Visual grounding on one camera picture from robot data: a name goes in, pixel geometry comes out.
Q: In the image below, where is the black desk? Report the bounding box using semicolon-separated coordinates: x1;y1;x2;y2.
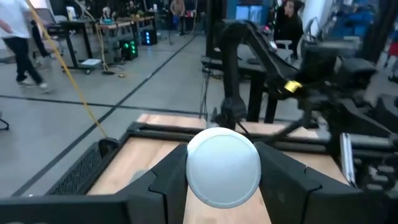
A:
57;17;104;75

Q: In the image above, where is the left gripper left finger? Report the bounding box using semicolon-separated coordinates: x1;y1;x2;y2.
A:
116;142;189;224

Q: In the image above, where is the black metal rig frame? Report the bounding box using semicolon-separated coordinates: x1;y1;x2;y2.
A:
126;120;398;194

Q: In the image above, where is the computer with blue lights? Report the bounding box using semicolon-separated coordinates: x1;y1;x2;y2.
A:
141;28;158;47

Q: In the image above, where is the black table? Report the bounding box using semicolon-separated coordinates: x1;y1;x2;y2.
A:
201;55;301;124

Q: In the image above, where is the person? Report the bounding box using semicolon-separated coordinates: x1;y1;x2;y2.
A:
169;0;187;35
0;0;53;93
273;0;306;60

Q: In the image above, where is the black vented computer box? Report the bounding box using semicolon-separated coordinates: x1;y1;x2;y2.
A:
46;136;121;196

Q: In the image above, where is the computer with green lights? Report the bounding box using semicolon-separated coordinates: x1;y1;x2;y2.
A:
119;39;139;61

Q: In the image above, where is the yellow cable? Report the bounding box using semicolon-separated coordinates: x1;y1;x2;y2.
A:
25;0;109;138

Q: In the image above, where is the wooden work table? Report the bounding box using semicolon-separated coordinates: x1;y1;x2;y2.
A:
98;14;156;65

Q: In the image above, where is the yellow tape tag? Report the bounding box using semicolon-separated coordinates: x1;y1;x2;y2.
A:
284;80;303;93

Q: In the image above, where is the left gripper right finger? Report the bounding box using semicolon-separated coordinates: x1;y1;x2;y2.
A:
254;141;398;224

